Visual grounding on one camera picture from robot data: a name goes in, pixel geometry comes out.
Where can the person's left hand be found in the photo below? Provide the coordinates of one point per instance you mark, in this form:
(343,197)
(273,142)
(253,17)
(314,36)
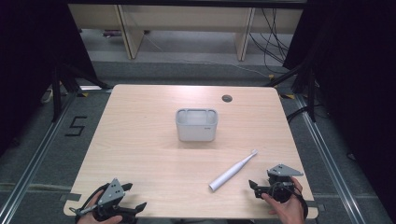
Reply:
(88,217)

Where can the black metal stand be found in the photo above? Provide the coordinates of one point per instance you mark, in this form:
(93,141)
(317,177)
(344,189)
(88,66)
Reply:
(56,93)
(311,93)

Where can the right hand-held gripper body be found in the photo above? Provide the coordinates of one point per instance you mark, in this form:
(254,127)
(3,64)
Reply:
(281,186)

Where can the beige wooden desk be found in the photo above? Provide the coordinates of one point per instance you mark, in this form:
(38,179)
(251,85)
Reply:
(186,17)

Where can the person's right hand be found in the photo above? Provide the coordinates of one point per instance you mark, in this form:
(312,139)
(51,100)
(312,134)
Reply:
(291,210)

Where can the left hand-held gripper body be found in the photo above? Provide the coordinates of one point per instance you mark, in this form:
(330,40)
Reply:
(111,193)

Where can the white electric toothbrush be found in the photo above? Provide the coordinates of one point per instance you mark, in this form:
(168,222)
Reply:
(230,172)

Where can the black curtain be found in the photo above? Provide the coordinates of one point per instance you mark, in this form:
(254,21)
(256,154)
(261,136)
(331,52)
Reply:
(28,62)
(358,77)

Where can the grey toothbrush holder box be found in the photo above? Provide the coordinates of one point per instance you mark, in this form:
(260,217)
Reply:
(196,132)

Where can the aluminium floor rail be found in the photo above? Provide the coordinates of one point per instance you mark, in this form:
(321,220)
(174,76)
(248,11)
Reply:
(34,161)
(330,161)

